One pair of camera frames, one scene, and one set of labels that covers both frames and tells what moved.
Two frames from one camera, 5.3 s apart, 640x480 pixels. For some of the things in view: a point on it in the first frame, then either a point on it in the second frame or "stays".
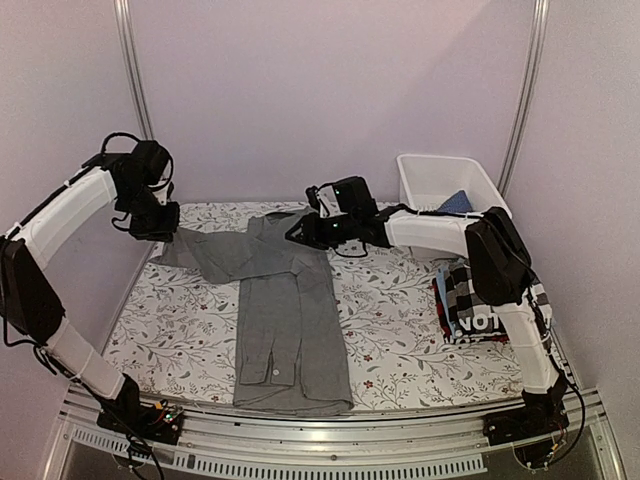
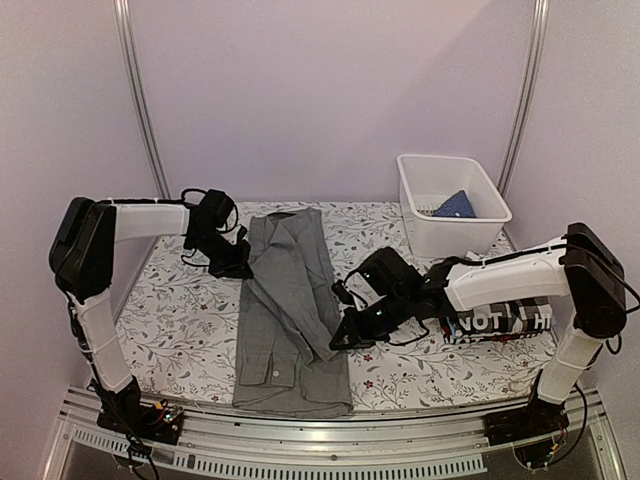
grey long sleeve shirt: x=292 y=358 stays
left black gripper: x=163 y=232 -> x=238 y=268
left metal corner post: x=131 y=61 stays
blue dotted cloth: x=457 y=202 stays
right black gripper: x=311 y=233 -> x=357 y=338
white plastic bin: x=427 y=181 stays
